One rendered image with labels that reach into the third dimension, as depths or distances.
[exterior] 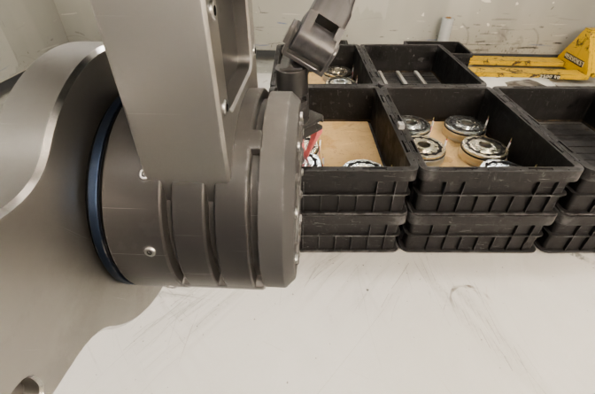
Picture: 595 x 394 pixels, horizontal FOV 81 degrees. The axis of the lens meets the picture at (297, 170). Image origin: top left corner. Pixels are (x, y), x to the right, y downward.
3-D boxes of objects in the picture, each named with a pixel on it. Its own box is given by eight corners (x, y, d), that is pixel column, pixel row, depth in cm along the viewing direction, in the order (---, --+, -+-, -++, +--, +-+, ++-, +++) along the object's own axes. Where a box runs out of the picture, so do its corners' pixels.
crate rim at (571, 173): (583, 181, 64) (589, 171, 62) (419, 181, 64) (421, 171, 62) (487, 94, 96) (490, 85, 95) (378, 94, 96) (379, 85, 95)
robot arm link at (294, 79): (273, 66, 58) (306, 65, 58) (277, 53, 64) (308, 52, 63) (275, 104, 62) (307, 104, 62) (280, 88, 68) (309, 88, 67)
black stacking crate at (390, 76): (475, 124, 102) (488, 88, 95) (374, 124, 102) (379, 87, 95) (433, 75, 134) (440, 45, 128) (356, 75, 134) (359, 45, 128)
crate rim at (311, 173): (419, 181, 64) (421, 171, 62) (255, 181, 64) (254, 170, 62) (378, 94, 96) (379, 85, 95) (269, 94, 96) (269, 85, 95)
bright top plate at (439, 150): (452, 158, 79) (453, 155, 79) (410, 160, 78) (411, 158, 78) (433, 135, 87) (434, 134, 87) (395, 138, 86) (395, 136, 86)
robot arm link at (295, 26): (294, 20, 55) (339, 49, 57) (297, 5, 64) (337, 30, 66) (259, 82, 61) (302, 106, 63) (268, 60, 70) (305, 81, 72)
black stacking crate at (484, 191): (559, 220, 69) (586, 173, 63) (409, 219, 69) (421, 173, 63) (475, 125, 102) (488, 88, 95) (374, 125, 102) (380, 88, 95)
